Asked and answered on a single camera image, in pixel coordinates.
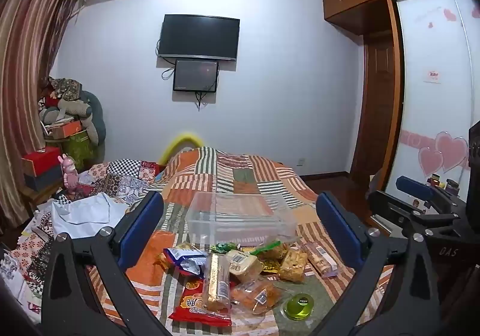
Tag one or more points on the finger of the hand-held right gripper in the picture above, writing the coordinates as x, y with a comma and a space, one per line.
412, 185
390, 206

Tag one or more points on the small black monitor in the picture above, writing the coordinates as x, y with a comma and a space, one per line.
195, 75

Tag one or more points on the white plastic bag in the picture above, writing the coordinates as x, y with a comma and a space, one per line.
86, 214

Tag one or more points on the black wall television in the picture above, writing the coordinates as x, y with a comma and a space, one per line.
198, 37

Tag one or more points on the green pea packet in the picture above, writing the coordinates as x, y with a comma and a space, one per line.
224, 247

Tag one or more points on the red snack packet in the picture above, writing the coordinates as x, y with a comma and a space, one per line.
193, 306

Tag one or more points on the clear bag of orange snacks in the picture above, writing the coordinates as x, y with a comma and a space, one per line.
255, 296

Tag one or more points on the baked bun slice packet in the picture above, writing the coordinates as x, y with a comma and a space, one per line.
243, 264

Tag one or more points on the orange rice cracker packet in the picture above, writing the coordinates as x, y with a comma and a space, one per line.
217, 283

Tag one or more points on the striped curtain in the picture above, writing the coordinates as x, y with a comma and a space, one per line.
30, 58

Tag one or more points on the clear fried snack packet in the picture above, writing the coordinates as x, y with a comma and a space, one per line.
294, 266

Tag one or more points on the yellow curved tube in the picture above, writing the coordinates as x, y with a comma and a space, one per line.
183, 138

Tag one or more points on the pink bunny toy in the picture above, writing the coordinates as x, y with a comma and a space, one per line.
69, 172

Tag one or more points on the pink biscuit packet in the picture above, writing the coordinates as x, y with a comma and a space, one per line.
318, 259

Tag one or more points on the wall socket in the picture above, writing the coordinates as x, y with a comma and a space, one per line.
300, 161

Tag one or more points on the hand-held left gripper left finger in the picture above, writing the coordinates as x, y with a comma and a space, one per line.
142, 225

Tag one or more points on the white sliding wardrobe door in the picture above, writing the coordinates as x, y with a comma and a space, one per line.
431, 114

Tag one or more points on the red box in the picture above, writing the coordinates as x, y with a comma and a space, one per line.
41, 161

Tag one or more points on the dark box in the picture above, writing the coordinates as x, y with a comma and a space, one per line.
43, 182

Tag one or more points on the blue snack bag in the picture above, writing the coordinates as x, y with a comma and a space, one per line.
185, 259

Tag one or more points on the floral cloth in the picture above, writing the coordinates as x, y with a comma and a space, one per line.
26, 257

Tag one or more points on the green-edged bread packet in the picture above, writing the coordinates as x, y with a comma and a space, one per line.
272, 249

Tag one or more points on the yellow bean snack packet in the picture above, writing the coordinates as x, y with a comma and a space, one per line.
272, 266

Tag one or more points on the small jars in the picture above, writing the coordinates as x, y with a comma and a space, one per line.
444, 184

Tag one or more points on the clear plastic container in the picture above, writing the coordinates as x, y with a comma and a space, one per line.
240, 221

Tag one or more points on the wooden door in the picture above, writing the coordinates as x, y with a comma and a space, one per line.
378, 107

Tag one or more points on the green gift bag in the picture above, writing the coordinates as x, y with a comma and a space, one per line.
80, 150

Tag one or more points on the checkered patchwork blanket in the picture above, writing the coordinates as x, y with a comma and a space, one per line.
120, 178

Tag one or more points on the orange cardboard box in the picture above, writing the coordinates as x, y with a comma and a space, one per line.
65, 128

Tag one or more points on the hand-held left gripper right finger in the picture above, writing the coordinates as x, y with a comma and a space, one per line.
337, 227

